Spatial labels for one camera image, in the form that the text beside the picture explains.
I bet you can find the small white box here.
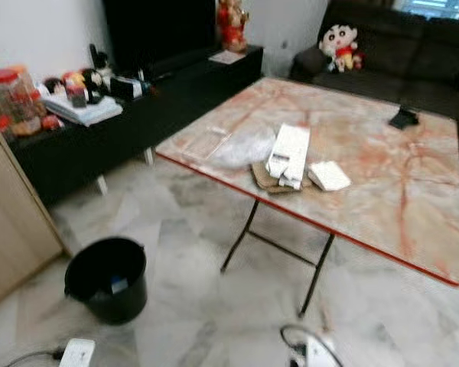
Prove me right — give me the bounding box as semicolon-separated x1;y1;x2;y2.
308;161;353;193

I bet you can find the stack of white papers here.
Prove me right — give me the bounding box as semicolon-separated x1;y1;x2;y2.
41;93;124;127

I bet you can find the large red-lidded plastic jar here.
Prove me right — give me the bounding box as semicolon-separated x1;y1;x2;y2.
0;68;48;138

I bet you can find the pink white booklet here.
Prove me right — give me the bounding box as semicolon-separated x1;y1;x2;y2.
207;50;246;65

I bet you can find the marble pattern folding table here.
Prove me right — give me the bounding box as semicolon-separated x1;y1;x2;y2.
155;76;459;319

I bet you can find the black toy figure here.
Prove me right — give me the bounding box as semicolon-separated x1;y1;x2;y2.
84;44;117;102

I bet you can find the window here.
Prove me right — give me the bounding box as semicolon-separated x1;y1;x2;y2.
392;0;459;20

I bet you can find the black TV console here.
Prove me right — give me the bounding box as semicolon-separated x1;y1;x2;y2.
6;44;265;206

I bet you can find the small black stand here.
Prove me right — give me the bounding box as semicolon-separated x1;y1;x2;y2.
389;106;421;130

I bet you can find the cartoon boy plush doll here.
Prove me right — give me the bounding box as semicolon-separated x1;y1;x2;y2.
318;24;365;73

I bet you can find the long white carton box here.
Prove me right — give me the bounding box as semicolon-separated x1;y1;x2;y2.
265;124;312;190

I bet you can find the brown cardboard piece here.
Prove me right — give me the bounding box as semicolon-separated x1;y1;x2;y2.
250;161;316;196

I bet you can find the red and gold figurine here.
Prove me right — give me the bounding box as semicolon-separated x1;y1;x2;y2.
216;0;250;54

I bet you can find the light wooden cabinet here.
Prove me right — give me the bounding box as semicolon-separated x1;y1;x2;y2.
0;115;67;308

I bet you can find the small blue white carton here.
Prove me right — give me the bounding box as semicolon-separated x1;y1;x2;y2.
110;275;130;295

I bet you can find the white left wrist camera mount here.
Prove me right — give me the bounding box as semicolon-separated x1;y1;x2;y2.
59;338;96;367

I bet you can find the dark brown sofa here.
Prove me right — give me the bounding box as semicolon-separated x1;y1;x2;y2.
288;0;459;161

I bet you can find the black television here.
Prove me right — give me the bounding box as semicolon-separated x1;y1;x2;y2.
103;0;223;79

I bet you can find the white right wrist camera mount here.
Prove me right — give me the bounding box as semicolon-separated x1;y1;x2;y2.
301;336;342;367

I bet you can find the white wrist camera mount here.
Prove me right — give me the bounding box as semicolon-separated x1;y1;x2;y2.
301;336;342;367
59;338;96;367

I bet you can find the black plastic bucket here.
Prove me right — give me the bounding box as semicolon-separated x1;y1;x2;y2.
64;236;148;325

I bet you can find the clear plastic bag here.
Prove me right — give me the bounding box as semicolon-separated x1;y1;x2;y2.
207;126;278;171

